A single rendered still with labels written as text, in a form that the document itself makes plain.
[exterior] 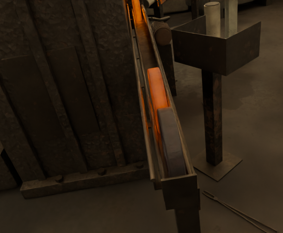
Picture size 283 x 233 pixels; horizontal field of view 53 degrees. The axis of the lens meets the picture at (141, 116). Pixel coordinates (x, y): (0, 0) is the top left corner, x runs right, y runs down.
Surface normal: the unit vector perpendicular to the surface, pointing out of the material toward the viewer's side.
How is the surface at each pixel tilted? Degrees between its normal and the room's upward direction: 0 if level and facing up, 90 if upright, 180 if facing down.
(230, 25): 90
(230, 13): 90
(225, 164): 0
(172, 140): 43
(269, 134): 0
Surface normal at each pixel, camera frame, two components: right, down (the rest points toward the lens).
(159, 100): -0.02, 0.04
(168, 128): -0.11, -0.51
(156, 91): -0.06, -0.20
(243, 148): -0.16, -0.83
